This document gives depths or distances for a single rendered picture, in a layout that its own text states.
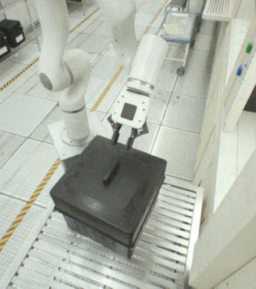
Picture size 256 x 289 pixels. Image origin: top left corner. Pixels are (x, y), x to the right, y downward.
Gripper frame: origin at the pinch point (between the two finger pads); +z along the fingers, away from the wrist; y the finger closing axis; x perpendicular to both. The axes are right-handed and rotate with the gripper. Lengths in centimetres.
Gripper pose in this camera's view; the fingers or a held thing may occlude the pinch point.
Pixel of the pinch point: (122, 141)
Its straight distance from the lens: 71.0
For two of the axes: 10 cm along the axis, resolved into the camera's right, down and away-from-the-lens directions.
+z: -3.1, 9.4, 1.1
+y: 8.9, 3.3, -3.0
